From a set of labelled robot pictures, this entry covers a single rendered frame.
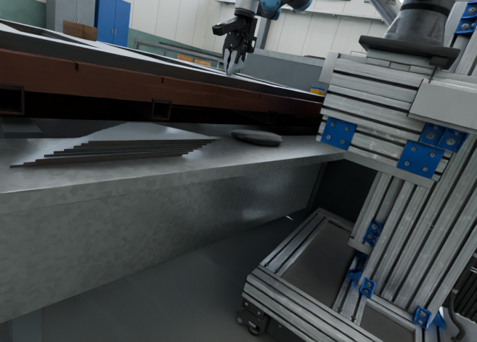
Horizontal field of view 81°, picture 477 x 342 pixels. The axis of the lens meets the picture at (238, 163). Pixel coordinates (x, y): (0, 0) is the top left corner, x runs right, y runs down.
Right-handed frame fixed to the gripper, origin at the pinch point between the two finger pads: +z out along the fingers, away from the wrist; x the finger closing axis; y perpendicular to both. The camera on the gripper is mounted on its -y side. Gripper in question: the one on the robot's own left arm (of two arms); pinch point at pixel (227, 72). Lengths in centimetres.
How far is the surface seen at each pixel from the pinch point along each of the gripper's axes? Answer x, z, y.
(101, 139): -29, 14, -52
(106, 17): 831, -51, 275
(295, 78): 32, -5, 91
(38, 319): -11, 70, -57
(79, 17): 816, -31, 201
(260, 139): -25.5, 16.1, -5.0
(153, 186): -36, 21, -46
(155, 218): -20, 40, -34
